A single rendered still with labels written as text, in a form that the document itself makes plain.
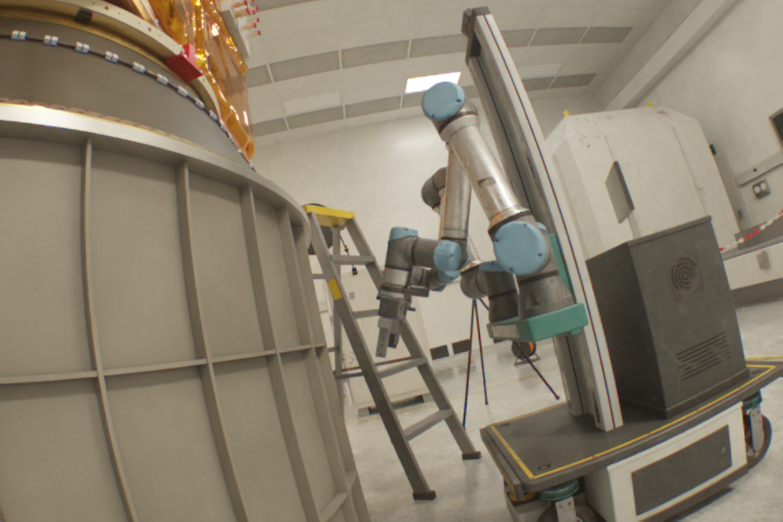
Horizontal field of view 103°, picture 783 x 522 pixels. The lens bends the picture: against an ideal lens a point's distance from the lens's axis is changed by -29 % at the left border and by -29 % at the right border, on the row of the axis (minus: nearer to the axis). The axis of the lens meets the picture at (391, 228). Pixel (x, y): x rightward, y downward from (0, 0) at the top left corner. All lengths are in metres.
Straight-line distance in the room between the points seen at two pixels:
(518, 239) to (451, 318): 7.70
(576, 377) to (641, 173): 5.52
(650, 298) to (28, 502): 1.38
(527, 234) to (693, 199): 6.53
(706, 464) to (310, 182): 8.64
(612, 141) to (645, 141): 0.66
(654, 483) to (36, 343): 1.33
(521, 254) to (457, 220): 0.28
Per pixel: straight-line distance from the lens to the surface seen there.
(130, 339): 0.70
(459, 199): 1.20
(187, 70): 1.43
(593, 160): 6.47
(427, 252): 1.07
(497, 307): 1.60
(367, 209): 8.88
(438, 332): 8.59
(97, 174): 0.76
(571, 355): 1.56
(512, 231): 0.98
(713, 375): 1.41
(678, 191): 7.24
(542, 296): 1.10
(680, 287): 1.33
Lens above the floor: 0.76
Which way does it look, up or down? 14 degrees up
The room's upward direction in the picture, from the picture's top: 13 degrees counter-clockwise
